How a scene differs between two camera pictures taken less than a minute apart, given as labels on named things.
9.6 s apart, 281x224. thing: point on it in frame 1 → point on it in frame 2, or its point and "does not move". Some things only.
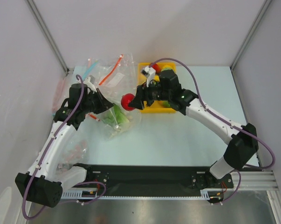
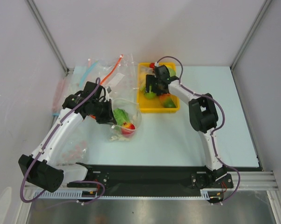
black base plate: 146,179 does not move
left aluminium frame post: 47,34 does not move
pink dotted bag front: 76,152 does not move
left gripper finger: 102,103 → 108,115
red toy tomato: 126,99 → 127,129
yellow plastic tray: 157,106 does not move
